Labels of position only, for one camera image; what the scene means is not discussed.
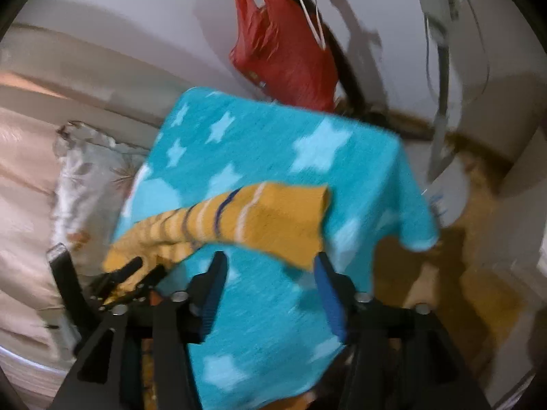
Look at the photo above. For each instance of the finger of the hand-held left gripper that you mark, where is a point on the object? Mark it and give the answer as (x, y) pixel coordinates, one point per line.
(124, 270)
(143, 284)

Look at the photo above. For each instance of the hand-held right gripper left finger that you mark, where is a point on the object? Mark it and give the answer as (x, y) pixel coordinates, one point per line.
(212, 294)

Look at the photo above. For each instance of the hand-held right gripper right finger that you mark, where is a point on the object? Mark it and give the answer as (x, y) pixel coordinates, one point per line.
(330, 299)

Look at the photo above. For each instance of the yellow striped small garment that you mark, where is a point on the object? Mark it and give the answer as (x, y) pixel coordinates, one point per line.
(277, 222)

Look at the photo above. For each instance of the floral pillow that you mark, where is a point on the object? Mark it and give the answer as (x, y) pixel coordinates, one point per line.
(85, 179)

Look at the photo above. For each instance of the beige bed sheet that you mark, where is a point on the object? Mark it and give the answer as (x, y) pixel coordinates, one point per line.
(21, 179)

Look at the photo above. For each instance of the blue printed blanket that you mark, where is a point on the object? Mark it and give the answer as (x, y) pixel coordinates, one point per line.
(265, 145)

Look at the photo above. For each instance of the dark curved pole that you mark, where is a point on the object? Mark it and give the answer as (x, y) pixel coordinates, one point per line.
(342, 59)

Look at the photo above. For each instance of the red plastic bag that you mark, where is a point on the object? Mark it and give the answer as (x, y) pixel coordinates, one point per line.
(277, 51)

